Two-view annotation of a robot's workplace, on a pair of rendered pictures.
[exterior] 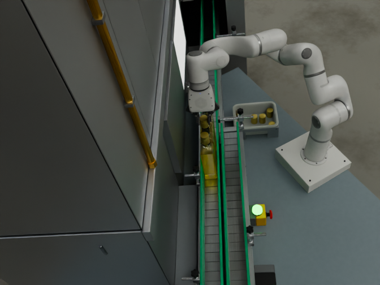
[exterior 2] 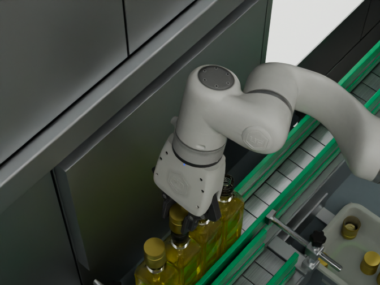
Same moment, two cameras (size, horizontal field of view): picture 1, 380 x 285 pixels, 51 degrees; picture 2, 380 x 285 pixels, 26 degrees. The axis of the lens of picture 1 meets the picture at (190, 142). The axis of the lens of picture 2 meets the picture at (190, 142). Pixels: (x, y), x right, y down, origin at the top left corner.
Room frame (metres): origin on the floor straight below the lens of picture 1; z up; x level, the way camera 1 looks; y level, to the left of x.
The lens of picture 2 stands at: (0.56, -0.40, 2.33)
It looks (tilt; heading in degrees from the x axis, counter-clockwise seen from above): 57 degrees down; 30
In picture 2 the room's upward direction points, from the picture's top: straight up
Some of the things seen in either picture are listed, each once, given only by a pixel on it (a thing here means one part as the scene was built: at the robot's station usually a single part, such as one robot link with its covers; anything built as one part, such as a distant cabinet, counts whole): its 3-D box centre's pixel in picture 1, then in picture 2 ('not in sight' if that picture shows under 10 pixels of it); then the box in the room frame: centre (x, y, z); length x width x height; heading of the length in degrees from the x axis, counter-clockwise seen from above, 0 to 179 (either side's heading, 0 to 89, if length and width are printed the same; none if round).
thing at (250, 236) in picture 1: (256, 236); not in sight; (0.66, -0.17, 0.94); 0.07 x 0.04 x 0.13; 79
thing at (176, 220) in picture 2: (204, 121); (180, 217); (1.09, -0.07, 1.17); 0.04 x 0.04 x 0.04
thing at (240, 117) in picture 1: (235, 119); (303, 244); (1.26, -0.24, 0.95); 0.17 x 0.03 x 0.12; 79
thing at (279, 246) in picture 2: (233, 132); (289, 261); (1.26, -0.22, 0.85); 0.09 x 0.04 x 0.07; 79
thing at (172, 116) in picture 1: (175, 72); (248, 58); (1.45, -0.01, 1.15); 0.90 x 0.03 x 0.34; 169
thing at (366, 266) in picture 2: (254, 119); (370, 263); (1.37, -0.36, 0.79); 0.04 x 0.04 x 0.04
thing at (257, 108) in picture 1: (255, 120); (368, 267); (1.35, -0.36, 0.80); 0.22 x 0.17 x 0.09; 79
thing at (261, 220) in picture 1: (258, 215); not in sight; (0.82, -0.22, 0.79); 0.07 x 0.07 x 0.07; 79
